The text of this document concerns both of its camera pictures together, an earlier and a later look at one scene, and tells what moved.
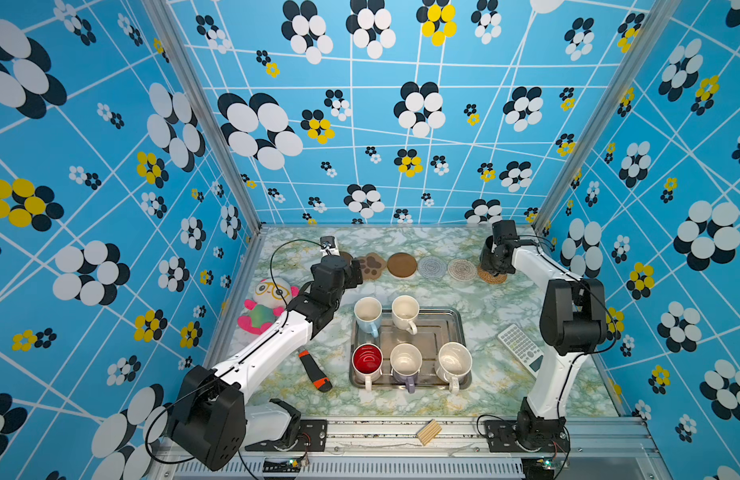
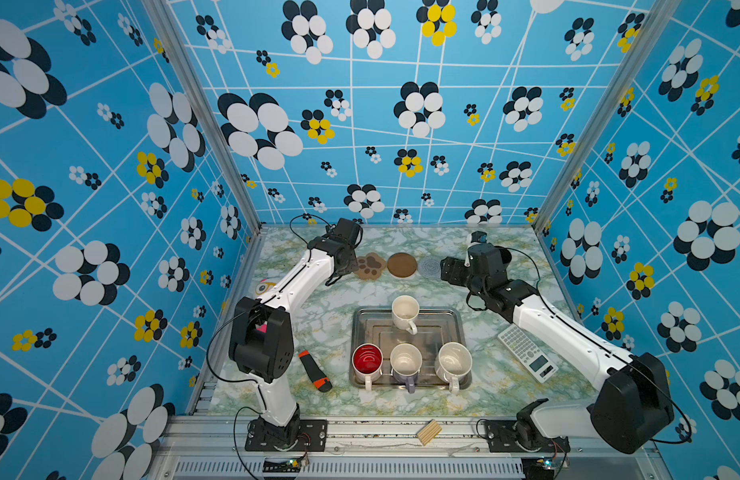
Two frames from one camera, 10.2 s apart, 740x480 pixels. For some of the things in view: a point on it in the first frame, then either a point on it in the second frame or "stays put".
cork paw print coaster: [372, 266] stays put
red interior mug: [367, 361] stays put
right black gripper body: [488, 262] → [459, 275]
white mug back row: [405, 312] stays put
